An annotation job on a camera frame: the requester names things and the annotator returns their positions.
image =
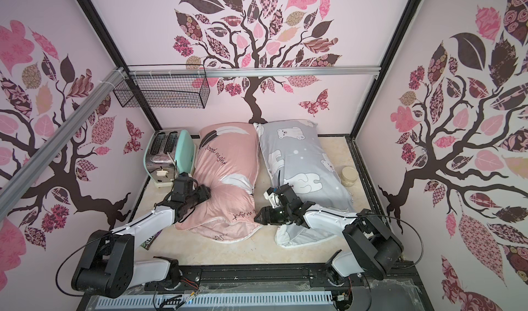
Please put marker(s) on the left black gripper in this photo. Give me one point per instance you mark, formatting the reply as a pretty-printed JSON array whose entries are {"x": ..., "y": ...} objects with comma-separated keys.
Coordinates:
[{"x": 203, "y": 192}]

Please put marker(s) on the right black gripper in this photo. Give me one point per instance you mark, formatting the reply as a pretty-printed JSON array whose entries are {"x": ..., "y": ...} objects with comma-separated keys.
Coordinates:
[{"x": 267, "y": 216}]

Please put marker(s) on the pink feather pillow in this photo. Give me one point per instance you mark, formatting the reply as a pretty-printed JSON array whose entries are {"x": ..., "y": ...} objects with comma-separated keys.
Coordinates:
[{"x": 227, "y": 163}]

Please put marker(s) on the grey polar bear pillow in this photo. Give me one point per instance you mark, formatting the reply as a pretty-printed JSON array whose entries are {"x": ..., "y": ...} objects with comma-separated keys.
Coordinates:
[{"x": 293, "y": 155}]

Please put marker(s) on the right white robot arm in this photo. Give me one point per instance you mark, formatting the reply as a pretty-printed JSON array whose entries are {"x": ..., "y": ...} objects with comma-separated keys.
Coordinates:
[{"x": 373, "y": 247}]

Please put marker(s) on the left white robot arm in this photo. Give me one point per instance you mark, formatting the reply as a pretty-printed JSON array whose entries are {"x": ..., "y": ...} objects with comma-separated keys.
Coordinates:
[{"x": 107, "y": 266}]

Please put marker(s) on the mint and chrome toaster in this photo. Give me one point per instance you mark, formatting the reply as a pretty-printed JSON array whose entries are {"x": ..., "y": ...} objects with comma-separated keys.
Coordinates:
[{"x": 169, "y": 153}]

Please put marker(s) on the round beige jar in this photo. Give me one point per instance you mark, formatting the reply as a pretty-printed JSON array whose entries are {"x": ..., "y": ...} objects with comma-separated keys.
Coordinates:
[{"x": 349, "y": 176}]

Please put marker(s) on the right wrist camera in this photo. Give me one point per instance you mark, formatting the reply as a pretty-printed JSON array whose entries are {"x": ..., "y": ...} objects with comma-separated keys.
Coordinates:
[{"x": 273, "y": 198}]

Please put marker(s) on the black wire basket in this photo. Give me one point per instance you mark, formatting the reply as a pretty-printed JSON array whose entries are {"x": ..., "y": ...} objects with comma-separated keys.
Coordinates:
[{"x": 164, "y": 86}]

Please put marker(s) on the white slotted cable duct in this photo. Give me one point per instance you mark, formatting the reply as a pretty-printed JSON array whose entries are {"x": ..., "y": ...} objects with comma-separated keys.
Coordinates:
[{"x": 212, "y": 300}]

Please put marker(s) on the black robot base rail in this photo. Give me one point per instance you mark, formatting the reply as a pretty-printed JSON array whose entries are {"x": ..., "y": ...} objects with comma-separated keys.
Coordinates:
[{"x": 401, "y": 290}]

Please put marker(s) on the back aluminium frame rail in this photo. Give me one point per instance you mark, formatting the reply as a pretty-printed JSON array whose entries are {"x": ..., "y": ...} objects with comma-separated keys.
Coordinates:
[{"x": 255, "y": 71}]

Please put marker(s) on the aluminium frame rail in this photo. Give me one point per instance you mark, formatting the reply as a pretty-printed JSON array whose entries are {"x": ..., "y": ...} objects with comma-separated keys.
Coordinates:
[
  {"x": 255, "y": 71},
  {"x": 16, "y": 187}
]

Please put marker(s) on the left aluminium frame rail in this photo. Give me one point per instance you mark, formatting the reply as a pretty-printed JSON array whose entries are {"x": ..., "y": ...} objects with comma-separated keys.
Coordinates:
[{"x": 16, "y": 187}]

